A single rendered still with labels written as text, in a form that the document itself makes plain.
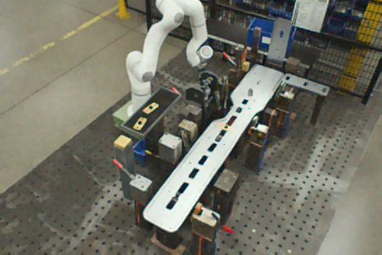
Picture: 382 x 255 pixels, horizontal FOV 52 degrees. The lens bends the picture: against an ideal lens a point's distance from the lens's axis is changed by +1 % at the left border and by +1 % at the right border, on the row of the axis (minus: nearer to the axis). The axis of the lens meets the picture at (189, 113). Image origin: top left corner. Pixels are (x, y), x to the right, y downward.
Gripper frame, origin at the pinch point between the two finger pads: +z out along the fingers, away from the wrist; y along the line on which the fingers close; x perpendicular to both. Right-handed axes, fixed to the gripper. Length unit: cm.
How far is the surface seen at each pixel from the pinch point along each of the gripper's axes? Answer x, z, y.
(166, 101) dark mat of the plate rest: 44, -57, -15
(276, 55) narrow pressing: -42, -25, -26
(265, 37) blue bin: -46, -20, -11
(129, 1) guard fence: -39, 206, 137
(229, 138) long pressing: 26, -58, -51
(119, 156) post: 81, -67, -26
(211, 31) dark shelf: -25.6, 6.7, 15.8
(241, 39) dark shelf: -38.0, -3.1, -2.3
